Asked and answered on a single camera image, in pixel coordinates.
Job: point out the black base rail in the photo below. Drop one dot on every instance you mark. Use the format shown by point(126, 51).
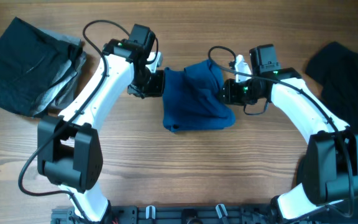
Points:
point(246, 214)

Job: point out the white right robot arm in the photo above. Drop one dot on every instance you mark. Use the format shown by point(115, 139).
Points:
point(329, 179)

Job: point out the grey mesh garment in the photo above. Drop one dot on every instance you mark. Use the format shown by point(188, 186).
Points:
point(63, 86)

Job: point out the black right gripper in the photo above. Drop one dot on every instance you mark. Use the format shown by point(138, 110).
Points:
point(231, 96)

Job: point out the dark green folded garment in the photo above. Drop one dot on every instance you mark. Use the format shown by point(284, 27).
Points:
point(29, 59)

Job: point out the black garment pile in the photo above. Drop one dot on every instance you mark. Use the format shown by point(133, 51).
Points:
point(335, 67)

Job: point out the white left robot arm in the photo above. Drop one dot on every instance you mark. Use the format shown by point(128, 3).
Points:
point(71, 155)

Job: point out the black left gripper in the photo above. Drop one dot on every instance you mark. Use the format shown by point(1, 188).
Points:
point(156, 89)

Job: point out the blue polo shirt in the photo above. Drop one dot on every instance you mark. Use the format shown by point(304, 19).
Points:
point(190, 99)

